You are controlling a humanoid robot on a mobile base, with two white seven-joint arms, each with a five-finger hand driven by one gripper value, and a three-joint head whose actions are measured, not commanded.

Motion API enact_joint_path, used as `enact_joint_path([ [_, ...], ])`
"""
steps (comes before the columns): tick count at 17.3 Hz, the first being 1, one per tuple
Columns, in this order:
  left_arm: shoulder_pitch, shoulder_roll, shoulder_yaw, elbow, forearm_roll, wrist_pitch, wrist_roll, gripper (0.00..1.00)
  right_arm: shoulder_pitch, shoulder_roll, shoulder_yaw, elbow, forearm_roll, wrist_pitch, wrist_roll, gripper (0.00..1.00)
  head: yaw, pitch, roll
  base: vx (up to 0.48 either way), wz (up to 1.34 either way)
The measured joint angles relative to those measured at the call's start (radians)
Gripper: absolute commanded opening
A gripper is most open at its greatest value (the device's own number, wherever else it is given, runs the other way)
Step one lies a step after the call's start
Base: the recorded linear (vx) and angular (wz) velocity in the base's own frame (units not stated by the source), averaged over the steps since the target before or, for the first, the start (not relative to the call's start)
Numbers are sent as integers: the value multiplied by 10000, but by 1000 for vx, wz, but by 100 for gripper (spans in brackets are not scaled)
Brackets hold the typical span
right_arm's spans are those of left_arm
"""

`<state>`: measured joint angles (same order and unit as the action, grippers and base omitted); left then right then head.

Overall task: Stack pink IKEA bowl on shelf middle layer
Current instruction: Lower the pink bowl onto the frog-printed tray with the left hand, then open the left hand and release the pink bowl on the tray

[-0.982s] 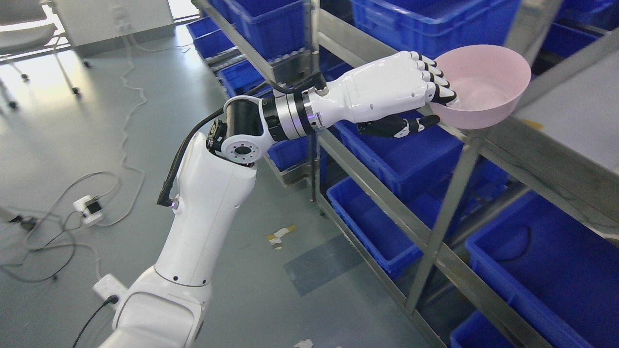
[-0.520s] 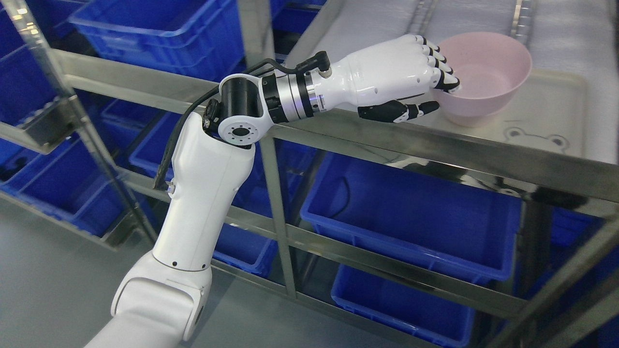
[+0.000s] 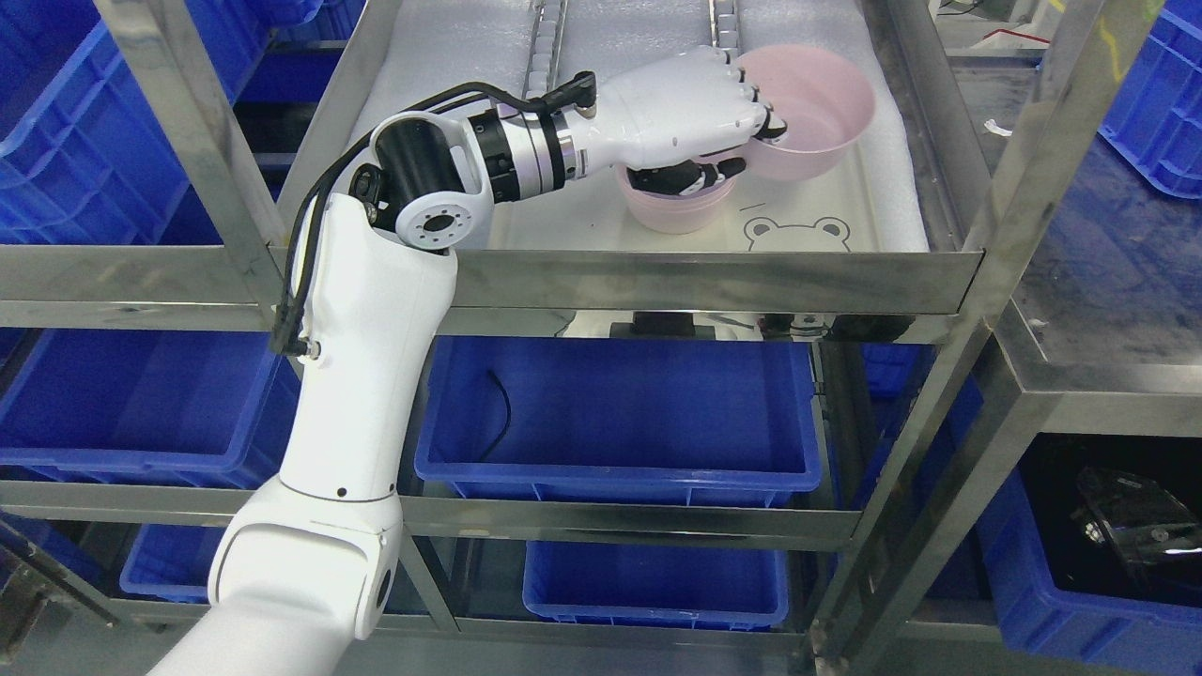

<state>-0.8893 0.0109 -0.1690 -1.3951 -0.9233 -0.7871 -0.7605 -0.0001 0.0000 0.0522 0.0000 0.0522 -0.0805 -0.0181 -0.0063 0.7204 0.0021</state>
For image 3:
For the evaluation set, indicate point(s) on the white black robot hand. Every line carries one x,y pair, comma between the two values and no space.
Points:
679,108

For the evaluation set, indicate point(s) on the pink plastic bowl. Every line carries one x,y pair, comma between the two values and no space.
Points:
825,100

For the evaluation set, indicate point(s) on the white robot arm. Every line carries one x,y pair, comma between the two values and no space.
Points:
305,567

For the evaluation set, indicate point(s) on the blue bin shelf centre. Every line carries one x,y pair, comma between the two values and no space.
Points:
618,421

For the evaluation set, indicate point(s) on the blue bin shelf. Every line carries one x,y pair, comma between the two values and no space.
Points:
618,421
197,409
724,589

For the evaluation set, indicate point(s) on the stainless steel shelf rack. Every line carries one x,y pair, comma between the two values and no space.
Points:
983,227

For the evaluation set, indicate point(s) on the blue bin shelf bottom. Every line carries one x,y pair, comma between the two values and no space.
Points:
724,589

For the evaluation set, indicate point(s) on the blue bin shelf lower left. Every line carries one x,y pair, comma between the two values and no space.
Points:
197,409

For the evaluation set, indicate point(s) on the stainless steel table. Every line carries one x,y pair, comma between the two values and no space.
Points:
1103,328

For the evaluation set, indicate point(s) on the blue bin with black helmet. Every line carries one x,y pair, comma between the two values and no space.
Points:
1060,593

